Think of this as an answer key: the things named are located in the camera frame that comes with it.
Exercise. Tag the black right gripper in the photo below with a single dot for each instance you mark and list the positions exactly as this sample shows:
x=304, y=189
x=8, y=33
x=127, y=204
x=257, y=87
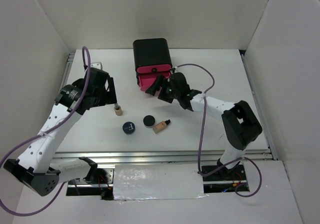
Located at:
x=152, y=89

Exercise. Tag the aluminium front rail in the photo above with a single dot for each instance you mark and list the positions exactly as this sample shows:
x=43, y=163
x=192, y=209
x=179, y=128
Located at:
x=157, y=157

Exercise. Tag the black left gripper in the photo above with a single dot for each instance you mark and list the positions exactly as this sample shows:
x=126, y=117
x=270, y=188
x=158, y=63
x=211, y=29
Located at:
x=109, y=97

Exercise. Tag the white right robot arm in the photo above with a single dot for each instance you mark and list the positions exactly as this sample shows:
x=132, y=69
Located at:
x=241, y=125

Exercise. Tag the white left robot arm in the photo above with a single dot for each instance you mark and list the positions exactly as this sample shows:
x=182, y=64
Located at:
x=34, y=167

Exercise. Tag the pink middle drawer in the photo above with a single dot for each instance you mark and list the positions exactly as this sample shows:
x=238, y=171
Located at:
x=147, y=79

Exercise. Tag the navy round compact jar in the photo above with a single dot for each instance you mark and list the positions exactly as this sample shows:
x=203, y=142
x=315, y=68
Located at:
x=128, y=128

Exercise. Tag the lying beige foundation bottle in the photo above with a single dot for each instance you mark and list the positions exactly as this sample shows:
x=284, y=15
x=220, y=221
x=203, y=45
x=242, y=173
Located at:
x=161, y=126

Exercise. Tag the aluminium left side rail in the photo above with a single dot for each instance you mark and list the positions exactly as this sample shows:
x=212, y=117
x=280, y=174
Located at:
x=67, y=69

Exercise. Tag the upright beige foundation bottle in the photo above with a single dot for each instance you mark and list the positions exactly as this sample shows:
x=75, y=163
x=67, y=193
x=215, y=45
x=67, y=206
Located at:
x=117, y=109

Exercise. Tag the aluminium rail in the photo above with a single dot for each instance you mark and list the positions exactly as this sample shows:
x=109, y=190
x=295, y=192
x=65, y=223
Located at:
x=67, y=69
x=157, y=157
x=266, y=132

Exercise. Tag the black lid powder jar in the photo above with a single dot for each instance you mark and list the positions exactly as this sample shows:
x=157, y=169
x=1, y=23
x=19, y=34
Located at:
x=149, y=121

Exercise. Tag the aluminium right side rail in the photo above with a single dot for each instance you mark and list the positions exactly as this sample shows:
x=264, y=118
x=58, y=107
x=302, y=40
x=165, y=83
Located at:
x=266, y=132

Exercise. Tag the white foil cover sheet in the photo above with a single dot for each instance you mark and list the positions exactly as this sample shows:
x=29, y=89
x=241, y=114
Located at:
x=157, y=182

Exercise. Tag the black drawer organizer box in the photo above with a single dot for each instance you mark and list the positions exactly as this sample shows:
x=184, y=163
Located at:
x=149, y=52

